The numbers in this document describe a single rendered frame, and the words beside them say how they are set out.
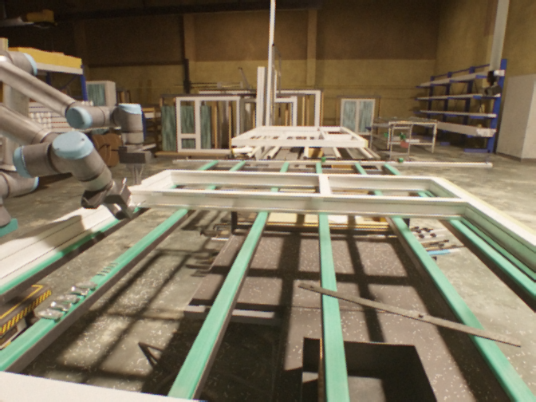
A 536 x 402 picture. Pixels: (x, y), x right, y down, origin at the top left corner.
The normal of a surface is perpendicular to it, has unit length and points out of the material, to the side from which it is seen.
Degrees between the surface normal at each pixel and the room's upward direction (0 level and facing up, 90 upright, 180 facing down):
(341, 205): 90
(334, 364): 0
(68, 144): 36
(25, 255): 90
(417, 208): 90
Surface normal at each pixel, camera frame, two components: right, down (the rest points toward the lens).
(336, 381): 0.00, -0.96
